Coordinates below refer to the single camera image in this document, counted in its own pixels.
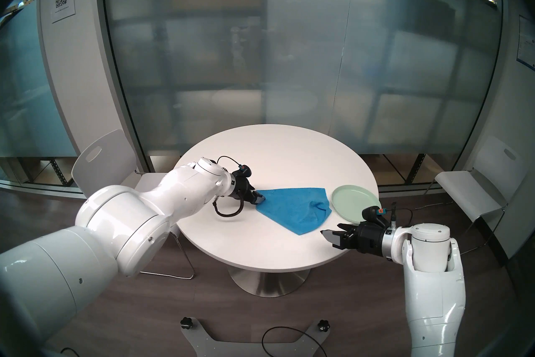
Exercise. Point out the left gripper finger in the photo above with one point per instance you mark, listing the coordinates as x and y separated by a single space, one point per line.
257 194
260 200

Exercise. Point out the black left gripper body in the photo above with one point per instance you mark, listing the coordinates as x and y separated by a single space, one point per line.
241 188

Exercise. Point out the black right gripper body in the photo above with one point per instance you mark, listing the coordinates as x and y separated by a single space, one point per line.
363 238

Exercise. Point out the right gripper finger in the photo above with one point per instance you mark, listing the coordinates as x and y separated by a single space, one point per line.
333 238
347 227

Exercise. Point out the blue microfiber napkin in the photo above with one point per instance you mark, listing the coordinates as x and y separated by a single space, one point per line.
292 209

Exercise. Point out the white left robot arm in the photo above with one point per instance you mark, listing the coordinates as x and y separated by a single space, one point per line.
125 218

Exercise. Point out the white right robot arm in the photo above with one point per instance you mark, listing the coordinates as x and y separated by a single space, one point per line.
430 276

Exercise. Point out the pale green round plate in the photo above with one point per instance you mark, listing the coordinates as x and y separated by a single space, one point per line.
351 197

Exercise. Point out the black star knob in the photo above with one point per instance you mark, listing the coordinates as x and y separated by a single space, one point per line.
186 323
322 325

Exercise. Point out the white chair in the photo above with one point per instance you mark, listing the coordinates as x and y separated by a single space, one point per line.
493 176
104 163

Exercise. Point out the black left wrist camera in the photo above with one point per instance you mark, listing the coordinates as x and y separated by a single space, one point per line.
245 171

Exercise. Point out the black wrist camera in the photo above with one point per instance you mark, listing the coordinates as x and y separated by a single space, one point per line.
245 171
372 216

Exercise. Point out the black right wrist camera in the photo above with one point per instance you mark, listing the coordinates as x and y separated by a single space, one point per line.
372 216

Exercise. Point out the steel table pedestal base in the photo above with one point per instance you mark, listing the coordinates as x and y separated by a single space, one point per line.
267 281

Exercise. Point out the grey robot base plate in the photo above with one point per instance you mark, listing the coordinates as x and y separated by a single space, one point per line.
196 339

